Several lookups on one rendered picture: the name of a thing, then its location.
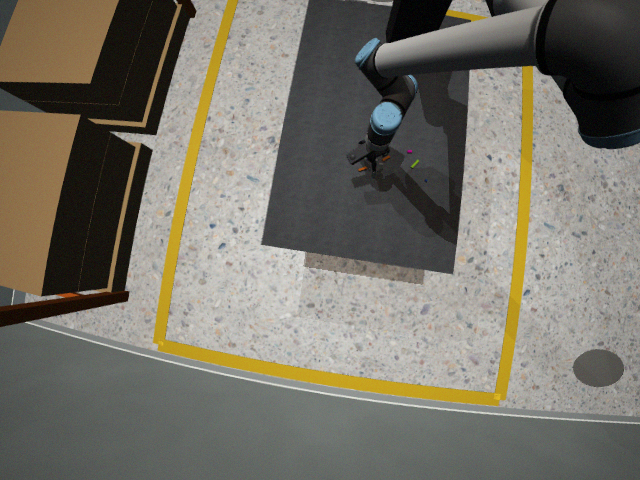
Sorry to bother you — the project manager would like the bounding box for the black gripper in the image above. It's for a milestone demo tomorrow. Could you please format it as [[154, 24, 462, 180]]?
[[358, 140, 390, 179]]

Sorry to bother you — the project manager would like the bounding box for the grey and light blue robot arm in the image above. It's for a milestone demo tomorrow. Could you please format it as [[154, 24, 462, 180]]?
[[346, 0, 640, 165]]

